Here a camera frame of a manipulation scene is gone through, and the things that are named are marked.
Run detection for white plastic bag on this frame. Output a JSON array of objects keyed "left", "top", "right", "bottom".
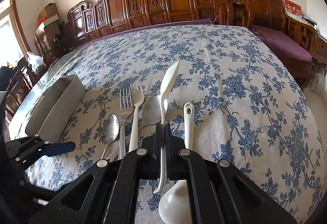
[{"left": 27, "top": 51, "right": 47, "bottom": 74}]

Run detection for small metal spoon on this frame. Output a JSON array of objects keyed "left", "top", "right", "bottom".
[{"left": 101, "top": 114, "right": 119, "bottom": 159}]

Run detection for white plastic fork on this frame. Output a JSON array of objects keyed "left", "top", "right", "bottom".
[{"left": 129, "top": 81, "right": 144, "bottom": 152}]

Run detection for wooden chair at left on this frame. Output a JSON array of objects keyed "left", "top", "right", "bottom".
[{"left": 6, "top": 57, "right": 47, "bottom": 117}]

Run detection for purple armchair cushion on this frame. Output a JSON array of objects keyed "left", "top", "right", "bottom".
[{"left": 252, "top": 26, "right": 312, "bottom": 61}]

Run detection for grey metal tray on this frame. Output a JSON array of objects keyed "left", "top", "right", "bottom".
[{"left": 25, "top": 74, "right": 86, "bottom": 143}]

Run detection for white plastic spoon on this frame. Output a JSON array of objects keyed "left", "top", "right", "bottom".
[{"left": 153, "top": 61, "right": 180, "bottom": 195}]

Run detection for white ladle spoon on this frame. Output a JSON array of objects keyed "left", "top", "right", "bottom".
[{"left": 158, "top": 101, "right": 195, "bottom": 224}]

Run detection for carved wooden armchair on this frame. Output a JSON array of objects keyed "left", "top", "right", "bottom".
[{"left": 232, "top": 0, "right": 318, "bottom": 89}]

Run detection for red calendar card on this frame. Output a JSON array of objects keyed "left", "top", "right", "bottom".
[{"left": 284, "top": 0, "right": 302, "bottom": 21}]

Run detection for long carved wooden sofa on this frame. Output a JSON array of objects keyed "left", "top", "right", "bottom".
[{"left": 64, "top": 0, "right": 234, "bottom": 46}]

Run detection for stacked cardboard boxes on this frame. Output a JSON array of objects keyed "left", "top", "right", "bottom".
[{"left": 35, "top": 3, "right": 62, "bottom": 49}]

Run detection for metal fork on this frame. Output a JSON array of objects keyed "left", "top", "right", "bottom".
[{"left": 118, "top": 86, "right": 134, "bottom": 159}]

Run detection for large metal spoon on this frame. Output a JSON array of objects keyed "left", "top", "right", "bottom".
[{"left": 139, "top": 95, "right": 161, "bottom": 130}]

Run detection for blue floral tablecloth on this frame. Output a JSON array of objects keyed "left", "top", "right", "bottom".
[{"left": 27, "top": 25, "right": 326, "bottom": 223}]

